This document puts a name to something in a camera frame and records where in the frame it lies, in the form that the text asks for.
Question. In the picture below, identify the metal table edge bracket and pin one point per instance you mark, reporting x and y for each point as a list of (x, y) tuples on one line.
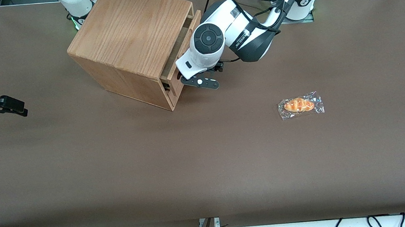
[(217, 221)]

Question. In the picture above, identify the brown table mat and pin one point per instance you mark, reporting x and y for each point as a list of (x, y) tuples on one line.
[(208, 165)]

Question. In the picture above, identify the light wooden board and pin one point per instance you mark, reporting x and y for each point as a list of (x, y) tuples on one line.
[(126, 31)]

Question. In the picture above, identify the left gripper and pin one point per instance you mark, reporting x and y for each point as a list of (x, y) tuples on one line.
[(219, 67)]

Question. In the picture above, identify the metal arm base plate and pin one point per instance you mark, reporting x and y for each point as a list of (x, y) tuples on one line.
[(300, 21)]

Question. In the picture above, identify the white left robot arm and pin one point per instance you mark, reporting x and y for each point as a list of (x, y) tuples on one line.
[(251, 37)]

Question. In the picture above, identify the bread roll in clear wrapper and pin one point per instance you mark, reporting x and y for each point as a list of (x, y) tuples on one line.
[(298, 105)]

